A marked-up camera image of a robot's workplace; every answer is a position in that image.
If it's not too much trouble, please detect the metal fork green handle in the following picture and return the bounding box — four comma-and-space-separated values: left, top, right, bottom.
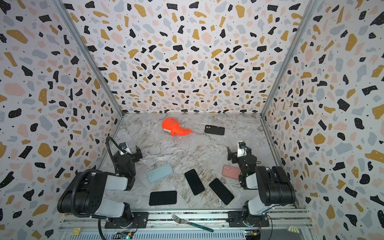
172, 215, 214, 233

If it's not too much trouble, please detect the white striped round object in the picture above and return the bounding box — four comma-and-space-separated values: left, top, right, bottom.
288, 226, 300, 234

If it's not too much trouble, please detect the black phone case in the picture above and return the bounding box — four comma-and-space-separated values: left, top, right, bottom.
205, 125, 225, 136

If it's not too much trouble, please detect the black smartphone front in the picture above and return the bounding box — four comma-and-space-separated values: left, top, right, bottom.
149, 191, 178, 206

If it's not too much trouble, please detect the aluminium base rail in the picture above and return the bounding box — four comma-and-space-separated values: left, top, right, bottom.
57, 208, 317, 240

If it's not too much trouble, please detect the green circuit board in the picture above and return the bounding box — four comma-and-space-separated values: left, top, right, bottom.
113, 232, 134, 240

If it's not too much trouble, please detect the pink phone case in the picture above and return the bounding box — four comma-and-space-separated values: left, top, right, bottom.
222, 165, 241, 181

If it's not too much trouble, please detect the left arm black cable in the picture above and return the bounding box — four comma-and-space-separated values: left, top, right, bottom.
105, 136, 121, 175

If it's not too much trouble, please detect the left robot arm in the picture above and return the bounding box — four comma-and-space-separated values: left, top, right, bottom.
57, 144, 143, 229

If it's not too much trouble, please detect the black smartphone right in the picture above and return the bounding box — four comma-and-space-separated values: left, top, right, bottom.
209, 178, 235, 205

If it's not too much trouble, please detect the blue smartphone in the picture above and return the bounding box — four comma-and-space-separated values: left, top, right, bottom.
184, 169, 205, 196

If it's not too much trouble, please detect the red whale toy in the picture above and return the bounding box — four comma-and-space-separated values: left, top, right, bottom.
162, 118, 193, 136

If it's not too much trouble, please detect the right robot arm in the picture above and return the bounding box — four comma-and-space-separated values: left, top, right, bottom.
227, 142, 296, 227

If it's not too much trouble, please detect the light blue phone case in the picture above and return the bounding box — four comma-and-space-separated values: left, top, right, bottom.
147, 164, 174, 184

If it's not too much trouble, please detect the black smartphone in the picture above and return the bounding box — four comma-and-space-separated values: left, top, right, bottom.
149, 191, 178, 206
209, 178, 235, 205

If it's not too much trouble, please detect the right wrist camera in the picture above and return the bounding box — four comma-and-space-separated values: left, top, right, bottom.
237, 142, 247, 158

